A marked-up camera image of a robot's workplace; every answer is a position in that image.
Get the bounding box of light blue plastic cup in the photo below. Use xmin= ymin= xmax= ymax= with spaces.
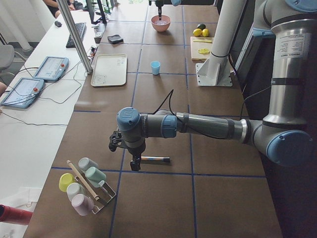
xmin=151 ymin=60 xmax=161 ymax=75

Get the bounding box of mint green cup on rack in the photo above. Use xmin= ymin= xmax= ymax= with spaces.
xmin=85 ymin=167 xmax=106 ymax=188

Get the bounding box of yellow lemon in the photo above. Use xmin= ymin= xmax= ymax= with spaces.
xmin=193 ymin=28 xmax=202 ymax=37
xmin=202 ymin=28 xmax=209 ymax=37

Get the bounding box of pink bowl of ice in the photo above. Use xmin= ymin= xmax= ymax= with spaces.
xmin=151 ymin=15 xmax=171 ymax=32

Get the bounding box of red bottle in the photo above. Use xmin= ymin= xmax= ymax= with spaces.
xmin=0 ymin=204 xmax=33 ymax=225

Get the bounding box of steel muddler with black tip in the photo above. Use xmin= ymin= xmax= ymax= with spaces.
xmin=141 ymin=156 xmax=170 ymax=164

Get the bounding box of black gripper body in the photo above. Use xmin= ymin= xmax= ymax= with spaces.
xmin=128 ymin=141 xmax=146 ymax=159
xmin=156 ymin=0 xmax=164 ymax=7

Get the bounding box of pink cup on rack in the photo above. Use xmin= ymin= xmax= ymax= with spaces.
xmin=71 ymin=194 xmax=94 ymax=216

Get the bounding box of black computer mouse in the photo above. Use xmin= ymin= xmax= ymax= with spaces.
xmin=54 ymin=21 xmax=62 ymax=27

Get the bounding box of pale grey cup on rack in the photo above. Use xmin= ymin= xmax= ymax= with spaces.
xmin=66 ymin=182 xmax=86 ymax=202

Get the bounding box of teach pendant far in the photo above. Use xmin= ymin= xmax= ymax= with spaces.
xmin=33 ymin=56 xmax=69 ymax=82

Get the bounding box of aluminium frame post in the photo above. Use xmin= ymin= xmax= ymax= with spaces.
xmin=56 ymin=0 xmax=93 ymax=75

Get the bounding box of teach pendant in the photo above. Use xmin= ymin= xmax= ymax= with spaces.
xmin=0 ymin=78 xmax=45 ymax=109
xmin=33 ymin=56 xmax=69 ymax=82

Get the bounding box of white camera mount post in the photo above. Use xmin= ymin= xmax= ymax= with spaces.
xmin=196 ymin=0 xmax=247 ymax=87

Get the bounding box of grey folded cloth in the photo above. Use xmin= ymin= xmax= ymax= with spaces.
xmin=107 ymin=34 xmax=124 ymax=44

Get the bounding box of cream bear serving tray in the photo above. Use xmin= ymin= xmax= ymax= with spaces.
xmin=91 ymin=54 xmax=127 ymax=87

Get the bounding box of yellow lemon left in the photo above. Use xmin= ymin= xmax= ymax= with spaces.
xmin=193 ymin=28 xmax=202 ymax=37

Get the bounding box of black keyboard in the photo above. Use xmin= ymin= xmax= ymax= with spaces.
xmin=65 ymin=22 xmax=87 ymax=49

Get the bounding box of yellow cup on rack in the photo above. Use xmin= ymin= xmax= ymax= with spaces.
xmin=58 ymin=173 xmax=75 ymax=192

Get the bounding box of green avocado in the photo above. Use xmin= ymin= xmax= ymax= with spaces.
xmin=197 ymin=23 xmax=206 ymax=30

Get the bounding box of bamboo cutting board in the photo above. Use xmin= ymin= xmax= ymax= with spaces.
xmin=190 ymin=36 xmax=213 ymax=60

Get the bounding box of teach pendant near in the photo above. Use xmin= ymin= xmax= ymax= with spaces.
xmin=0 ymin=78 xmax=45 ymax=109

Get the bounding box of yellow lemon right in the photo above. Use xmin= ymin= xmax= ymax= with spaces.
xmin=202 ymin=28 xmax=209 ymax=37

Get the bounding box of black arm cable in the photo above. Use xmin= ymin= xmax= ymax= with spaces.
xmin=151 ymin=89 xmax=273 ymax=139

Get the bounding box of white wire cup rack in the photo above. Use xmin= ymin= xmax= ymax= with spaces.
xmin=75 ymin=175 xmax=116 ymax=215

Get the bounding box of lemon slices stack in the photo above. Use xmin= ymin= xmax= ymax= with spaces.
xmin=198 ymin=48 xmax=210 ymax=55

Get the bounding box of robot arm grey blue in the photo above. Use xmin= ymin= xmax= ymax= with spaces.
xmin=155 ymin=0 xmax=181 ymax=20
xmin=109 ymin=0 xmax=317 ymax=171

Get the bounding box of black monitor stand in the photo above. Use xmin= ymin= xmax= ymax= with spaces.
xmin=85 ymin=0 xmax=109 ymax=25

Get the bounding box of wooden rack handle rod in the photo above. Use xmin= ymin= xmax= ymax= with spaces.
xmin=66 ymin=160 xmax=100 ymax=201

